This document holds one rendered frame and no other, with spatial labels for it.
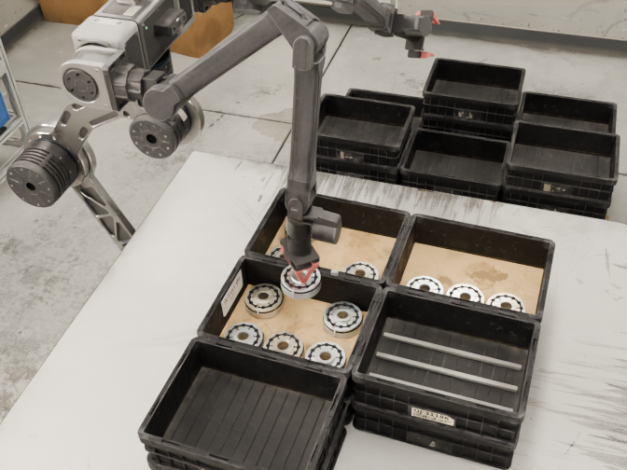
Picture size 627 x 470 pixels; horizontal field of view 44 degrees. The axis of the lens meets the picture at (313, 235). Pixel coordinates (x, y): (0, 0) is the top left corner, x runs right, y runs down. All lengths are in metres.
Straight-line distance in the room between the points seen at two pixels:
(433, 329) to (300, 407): 0.41
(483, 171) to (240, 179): 1.08
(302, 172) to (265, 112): 2.58
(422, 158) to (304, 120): 1.68
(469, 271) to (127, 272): 1.04
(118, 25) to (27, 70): 3.16
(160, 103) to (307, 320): 0.69
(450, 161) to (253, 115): 1.38
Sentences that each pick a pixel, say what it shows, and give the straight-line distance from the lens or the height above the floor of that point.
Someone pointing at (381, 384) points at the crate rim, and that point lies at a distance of 1.83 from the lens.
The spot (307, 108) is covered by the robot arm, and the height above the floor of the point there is 1.47.
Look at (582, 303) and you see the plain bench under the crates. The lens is 2.38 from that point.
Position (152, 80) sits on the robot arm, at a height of 1.48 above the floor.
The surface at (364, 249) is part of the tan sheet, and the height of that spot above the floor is 0.83.
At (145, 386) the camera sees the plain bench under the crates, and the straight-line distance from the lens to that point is 2.17.
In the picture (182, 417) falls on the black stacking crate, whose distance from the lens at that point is 1.93.
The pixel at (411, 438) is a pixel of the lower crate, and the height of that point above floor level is 0.73.
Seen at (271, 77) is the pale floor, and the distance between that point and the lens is 4.62.
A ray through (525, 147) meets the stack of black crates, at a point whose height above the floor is 0.49.
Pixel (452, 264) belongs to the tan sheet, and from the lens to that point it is 2.23.
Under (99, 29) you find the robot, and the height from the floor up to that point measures 1.53.
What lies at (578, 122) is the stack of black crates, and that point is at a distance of 3.67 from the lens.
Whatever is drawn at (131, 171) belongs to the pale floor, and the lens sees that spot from 4.04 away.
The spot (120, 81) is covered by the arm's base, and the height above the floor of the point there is 1.47.
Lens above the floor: 2.40
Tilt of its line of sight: 43 degrees down
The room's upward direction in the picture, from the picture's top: 3 degrees counter-clockwise
